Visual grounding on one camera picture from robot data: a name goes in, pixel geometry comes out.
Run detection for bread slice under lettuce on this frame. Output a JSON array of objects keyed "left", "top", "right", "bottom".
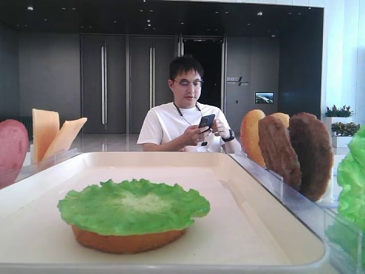
[{"left": 71, "top": 225, "right": 187, "bottom": 254}]

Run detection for long clear rail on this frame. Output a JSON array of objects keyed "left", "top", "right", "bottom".
[
  {"left": 1, "top": 148, "right": 80, "bottom": 188},
  {"left": 230, "top": 152, "right": 364, "bottom": 273}
]

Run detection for long clear right rail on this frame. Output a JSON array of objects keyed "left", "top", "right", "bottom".
[{"left": 230, "top": 152, "right": 364, "bottom": 273}]

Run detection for light brown meat patty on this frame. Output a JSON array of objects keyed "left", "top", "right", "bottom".
[{"left": 258, "top": 115, "right": 302, "bottom": 191}]

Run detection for wall mounted screen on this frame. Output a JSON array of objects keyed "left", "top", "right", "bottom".
[{"left": 254, "top": 92, "right": 274, "bottom": 104}]

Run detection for black smartphone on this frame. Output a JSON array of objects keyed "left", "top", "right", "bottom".
[{"left": 198, "top": 114, "right": 215, "bottom": 134}]

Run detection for right golden bun slice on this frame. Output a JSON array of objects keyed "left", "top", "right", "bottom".
[{"left": 271, "top": 112, "right": 290, "bottom": 128}]

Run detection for potted plants in white planters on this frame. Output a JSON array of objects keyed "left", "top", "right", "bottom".
[{"left": 325, "top": 105, "right": 360, "bottom": 148}]

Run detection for golden bun slice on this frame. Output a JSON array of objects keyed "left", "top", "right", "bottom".
[
  {"left": 240, "top": 109, "right": 265, "bottom": 167},
  {"left": 271, "top": 112, "right": 290, "bottom": 128}
]

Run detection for green lettuce leaf on tray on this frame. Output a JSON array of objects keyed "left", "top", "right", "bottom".
[{"left": 58, "top": 179, "right": 210, "bottom": 236}]

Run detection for dark brown meat patty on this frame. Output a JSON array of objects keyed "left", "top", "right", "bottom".
[{"left": 289, "top": 112, "right": 334, "bottom": 202}]

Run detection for seated man in white shirt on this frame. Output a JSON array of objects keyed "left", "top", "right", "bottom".
[{"left": 137, "top": 55, "right": 241, "bottom": 154}]

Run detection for upright green lettuce leaf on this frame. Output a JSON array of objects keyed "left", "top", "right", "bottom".
[{"left": 337, "top": 128, "right": 364, "bottom": 229}]

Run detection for long clear left rail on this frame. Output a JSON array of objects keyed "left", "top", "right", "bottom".
[{"left": 1, "top": 148, "right": 80, "bottom": 188}]

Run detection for left golden bun slice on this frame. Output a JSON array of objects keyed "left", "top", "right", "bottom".
[{"left": 240, "top": 109, "right": 265, "bottom": 167}]

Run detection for cream rectangular tray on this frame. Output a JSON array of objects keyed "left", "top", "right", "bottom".
[{"left": 1, "top": 152, "right": 329, "bottom": 273}]

